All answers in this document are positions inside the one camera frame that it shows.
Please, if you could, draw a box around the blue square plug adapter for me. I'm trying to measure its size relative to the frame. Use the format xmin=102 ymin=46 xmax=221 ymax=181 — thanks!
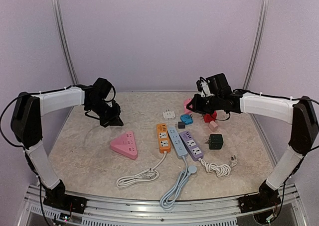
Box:
xmin=180 ymin=114 xmax=193 ymax=125

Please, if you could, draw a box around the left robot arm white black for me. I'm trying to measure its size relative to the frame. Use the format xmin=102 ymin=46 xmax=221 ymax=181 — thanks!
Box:
xmin=11 ymin=78 xmax=124 ymax=190

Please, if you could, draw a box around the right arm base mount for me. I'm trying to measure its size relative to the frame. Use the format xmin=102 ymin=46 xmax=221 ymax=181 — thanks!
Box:
xmin=238 ymin=181 xmax=282 ymax=213

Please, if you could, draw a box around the light blue cable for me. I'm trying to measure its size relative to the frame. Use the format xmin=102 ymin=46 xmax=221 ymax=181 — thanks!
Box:
xmin=159 ymin=156 xmax=198 ymax=211

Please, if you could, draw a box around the light blue power strip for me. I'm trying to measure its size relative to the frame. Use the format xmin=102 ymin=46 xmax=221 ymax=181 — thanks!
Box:
xmin=167 ymin=126 xmax=188 ymax=159

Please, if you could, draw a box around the red cube adapter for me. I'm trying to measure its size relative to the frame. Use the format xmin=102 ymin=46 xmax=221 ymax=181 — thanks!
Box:
xmin=203 ymin=111 xmax=217 ymax=123

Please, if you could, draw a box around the pink triangular power strip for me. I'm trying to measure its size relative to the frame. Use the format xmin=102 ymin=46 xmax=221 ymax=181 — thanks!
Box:
xmin=110 ymin=130 xmax=138 ymax=160

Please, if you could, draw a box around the white charger plug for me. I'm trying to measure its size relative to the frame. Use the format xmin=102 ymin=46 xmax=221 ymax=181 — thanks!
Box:
xmin=162 ymin=110 xmax=176 ymax=120

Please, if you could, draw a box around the right aluminium corner post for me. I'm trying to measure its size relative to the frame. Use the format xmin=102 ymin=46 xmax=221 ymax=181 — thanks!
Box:
xmin=243 ymin=0 xmax=269 ymax=89

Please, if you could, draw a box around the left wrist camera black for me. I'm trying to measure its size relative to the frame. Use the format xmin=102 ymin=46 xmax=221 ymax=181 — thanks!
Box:
xmin=93 ymin=78 xmax=116 ymax=102

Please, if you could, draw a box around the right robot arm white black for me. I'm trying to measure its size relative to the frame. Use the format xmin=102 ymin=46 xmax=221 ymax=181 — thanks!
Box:
xmin=186 ymin=89 xmax=319 ymax=208

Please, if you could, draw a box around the white cable of purple strip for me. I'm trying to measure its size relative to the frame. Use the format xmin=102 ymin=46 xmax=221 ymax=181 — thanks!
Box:
xmin=199 ymin=155 xmax=239 ymax=178

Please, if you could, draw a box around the purple power strip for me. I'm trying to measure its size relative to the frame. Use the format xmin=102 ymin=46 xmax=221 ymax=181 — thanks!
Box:
xmin=179 ymin=130 xmax=204 ymax=161

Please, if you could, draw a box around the aluminium front rail frame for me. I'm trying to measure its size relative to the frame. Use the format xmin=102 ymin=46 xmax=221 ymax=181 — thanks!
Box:
xmin=14 ymin=183 xmax=309 ymax=226

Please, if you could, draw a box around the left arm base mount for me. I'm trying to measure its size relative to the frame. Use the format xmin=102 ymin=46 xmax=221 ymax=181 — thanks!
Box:
xmin=43 ymin=180 xmax=88 ymax=214

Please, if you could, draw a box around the small pink charger plug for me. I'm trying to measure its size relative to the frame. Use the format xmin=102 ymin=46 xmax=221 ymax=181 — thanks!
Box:
xmin=208 ymin=121 xmax=218 ymax=132

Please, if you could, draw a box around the dark green cube adapter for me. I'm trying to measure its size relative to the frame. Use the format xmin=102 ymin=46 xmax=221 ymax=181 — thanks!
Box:
xmin=205 ymin=134 xmax=224 ymax=150

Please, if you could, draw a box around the aluminium corner post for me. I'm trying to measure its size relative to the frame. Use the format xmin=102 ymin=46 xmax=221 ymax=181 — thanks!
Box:
xmin=243 ymin=0 xmax=269 ymax=89
xmin=51 ymin=0 xmax=78 ymax=85

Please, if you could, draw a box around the pink square plug adapter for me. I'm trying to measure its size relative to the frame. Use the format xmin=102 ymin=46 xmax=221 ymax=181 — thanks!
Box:
xmin=183 ymin=98 xmax=194 ymax=114

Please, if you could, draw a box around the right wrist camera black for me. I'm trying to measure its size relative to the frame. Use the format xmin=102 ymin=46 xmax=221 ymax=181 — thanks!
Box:
xmin=196 ymin=73 xmax=232 ymax=98

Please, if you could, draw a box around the black charger plug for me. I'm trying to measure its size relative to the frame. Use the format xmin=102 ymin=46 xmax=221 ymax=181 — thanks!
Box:
xmin=175 ymin=121 xmax=186 ymax=129

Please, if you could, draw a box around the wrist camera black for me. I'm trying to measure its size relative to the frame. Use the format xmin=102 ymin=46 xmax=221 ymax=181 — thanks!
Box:
xmin=196 ymin=73 xmax=232 ymax=98
xmin=93 ymin=78 xmax=116 ymax=102

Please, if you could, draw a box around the white cable of orange strip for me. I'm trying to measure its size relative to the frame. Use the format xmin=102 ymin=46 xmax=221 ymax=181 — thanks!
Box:
xmin=116 ymin=152 xmax=168 ymax=189

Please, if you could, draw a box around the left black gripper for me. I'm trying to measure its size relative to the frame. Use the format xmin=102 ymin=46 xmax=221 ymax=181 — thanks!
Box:
xmin=87 ymin=99 xmax=124 ymax=127

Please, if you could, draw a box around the orange power strip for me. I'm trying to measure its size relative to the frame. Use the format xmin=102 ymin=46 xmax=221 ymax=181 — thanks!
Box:
xmin=156 ymin=123 xmax=171 ymax=153

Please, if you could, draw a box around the left aluminium corner post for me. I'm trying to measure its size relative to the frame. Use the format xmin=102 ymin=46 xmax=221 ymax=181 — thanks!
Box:
xmin=51 ymin=0 xmax=78 ymax=85

